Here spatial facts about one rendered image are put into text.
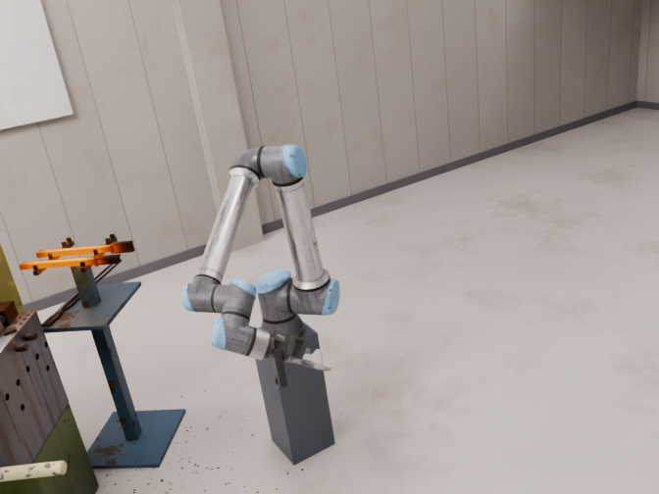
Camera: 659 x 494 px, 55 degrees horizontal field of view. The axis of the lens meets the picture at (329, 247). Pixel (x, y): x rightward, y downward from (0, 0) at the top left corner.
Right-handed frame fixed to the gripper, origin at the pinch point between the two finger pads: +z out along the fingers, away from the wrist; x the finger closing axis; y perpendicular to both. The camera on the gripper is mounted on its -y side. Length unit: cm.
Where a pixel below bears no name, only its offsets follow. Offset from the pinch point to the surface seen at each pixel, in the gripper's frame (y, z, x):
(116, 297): 7, -69, 110
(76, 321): -7, -81, 99
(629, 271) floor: 112, 221, 132
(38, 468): -54, -73, 38
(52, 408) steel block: -43, -78, 87
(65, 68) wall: 149, -152, 253
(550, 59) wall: 378, 263, 348
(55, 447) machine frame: -57, -72, 87
